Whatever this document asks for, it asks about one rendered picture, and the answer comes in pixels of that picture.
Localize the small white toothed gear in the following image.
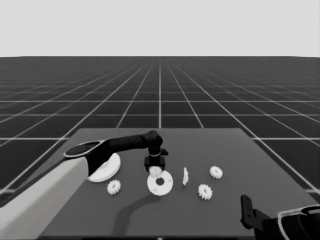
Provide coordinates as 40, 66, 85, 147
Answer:
106, 179, 122, 196
209, 165, 224, 180
197, 183, 214, 201
148, 166, 163, 178

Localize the white round carrier wide hole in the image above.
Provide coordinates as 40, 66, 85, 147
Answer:
146, 169, 174, 197

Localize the small thin white T-shaped piece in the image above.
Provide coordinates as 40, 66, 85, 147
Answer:
181, 166, 190, 187

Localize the large thick white disc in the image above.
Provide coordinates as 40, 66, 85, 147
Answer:
87, 152, 122, 184

